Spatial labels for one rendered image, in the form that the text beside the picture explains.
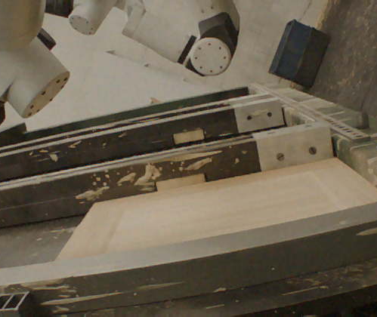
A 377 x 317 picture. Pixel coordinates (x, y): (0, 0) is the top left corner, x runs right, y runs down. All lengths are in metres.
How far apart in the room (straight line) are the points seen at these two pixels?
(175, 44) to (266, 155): 0.31
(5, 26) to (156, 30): 0.64
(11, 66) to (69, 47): 5.83
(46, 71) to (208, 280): 0.25
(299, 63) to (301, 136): 4.29
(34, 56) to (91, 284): 0.22
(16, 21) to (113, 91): 4.41
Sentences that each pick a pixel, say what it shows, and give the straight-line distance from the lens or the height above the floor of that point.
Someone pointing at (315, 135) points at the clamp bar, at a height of 0.94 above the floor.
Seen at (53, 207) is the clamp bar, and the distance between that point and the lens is 0.87.
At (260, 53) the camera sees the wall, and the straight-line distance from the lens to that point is 6.10.
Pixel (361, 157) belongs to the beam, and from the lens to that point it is 0.69.
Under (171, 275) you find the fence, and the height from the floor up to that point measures 1.11.
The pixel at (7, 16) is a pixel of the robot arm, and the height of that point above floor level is 1.30.
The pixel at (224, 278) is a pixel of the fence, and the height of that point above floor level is 1.06.
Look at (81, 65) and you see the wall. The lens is 6.27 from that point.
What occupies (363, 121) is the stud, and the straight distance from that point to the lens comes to 0.86.
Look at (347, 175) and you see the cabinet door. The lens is 0.72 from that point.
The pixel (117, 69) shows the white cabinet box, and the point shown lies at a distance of 4.75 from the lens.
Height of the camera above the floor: 1.16
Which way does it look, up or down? 3 degrees down
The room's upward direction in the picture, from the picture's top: 69 degrees counter-clockwise
